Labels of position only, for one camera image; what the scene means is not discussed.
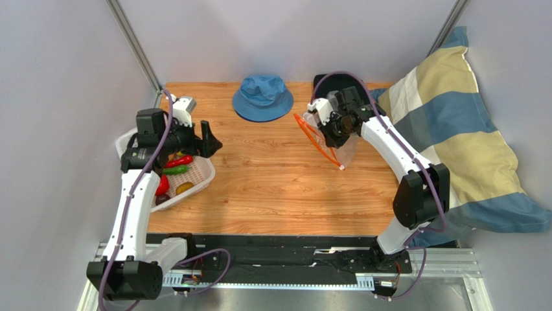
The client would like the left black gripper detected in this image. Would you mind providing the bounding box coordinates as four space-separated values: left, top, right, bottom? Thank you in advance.
160 115 223 159

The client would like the clear orange-zip bag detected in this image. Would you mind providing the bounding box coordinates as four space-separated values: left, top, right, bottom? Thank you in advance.
293 109 360 171

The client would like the red tomato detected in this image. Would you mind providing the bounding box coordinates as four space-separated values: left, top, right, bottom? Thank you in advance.
155 174 170 196

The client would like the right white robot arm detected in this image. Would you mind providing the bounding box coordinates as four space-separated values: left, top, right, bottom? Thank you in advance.
308 87 450 255

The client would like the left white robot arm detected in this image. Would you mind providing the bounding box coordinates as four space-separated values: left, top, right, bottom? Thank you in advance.
86 108 222 301

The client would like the red chili pepper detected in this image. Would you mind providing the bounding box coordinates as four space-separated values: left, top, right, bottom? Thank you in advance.
165 155 194 168

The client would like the white plastic basket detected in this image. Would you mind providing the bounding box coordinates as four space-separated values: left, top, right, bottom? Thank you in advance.
115 127 216 213

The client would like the green chili pepper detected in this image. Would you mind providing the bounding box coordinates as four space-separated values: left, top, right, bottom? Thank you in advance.
163 165 189 176

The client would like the black folded cloth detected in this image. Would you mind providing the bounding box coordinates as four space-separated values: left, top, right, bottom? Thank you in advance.
313 73 369 104

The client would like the yellow brown passion fruit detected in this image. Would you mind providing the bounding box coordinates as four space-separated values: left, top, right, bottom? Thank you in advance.
175 181 194 196

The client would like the blue bucket hat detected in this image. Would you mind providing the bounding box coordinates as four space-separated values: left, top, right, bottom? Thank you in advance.
231 75 294 122

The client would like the blue yellow checked pillow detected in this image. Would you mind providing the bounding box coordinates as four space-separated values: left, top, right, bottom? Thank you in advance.
373 27 551 247

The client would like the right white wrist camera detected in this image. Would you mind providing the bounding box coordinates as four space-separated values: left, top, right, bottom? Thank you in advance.
307 98 334 126

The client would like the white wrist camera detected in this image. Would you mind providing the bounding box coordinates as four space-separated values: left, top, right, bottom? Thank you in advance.
307 98 334 126
170 95 196 128

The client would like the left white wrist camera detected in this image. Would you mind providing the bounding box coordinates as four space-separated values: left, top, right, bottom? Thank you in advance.
170 95 196 128

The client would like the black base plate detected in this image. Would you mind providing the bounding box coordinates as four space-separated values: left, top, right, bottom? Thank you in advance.
146 233 413 286

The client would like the right aluminium corner post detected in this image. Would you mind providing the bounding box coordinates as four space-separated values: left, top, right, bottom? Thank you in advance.
427 0 471 56

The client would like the aluminium corner post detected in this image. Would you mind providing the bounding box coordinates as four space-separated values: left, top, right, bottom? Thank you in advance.
427 0 471 56
106 0 163 108

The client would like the left aluminium corner post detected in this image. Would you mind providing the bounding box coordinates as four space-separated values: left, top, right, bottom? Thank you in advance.
106 0 163 108

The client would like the aluminium frame rail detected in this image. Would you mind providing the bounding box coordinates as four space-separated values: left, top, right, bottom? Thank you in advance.
77 241 494 311

